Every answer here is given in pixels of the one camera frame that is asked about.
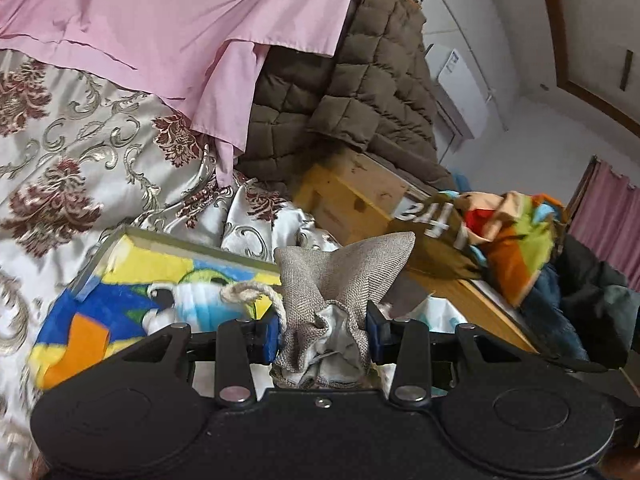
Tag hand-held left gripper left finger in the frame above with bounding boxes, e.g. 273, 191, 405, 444
120, 305, 281, 408

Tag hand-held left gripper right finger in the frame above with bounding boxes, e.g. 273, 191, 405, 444
366, 302, 541, 408

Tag grey burlap pouch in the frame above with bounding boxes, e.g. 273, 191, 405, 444
220, 231, 417, 391

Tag pile of colourful clothes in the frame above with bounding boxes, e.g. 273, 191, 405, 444
387, 190, 568, 308

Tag blue jeans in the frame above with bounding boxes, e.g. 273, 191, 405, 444
537, 265, 566, 341

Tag brown quilted jacket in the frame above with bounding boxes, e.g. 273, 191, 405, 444
235, 0, 458, 196

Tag white air conditioner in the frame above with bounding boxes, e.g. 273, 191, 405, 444
422, 42, 493, 141

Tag floral satin bedspread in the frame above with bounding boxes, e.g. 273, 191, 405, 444
0, 47, 346, 480

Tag pink curtain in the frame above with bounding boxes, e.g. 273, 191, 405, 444
567, 157, 640, 276

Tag pink bed sheet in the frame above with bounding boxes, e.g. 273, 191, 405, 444
0, 0, 381, 186

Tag wooden bed frame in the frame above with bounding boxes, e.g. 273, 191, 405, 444
292, 147, 541, 356

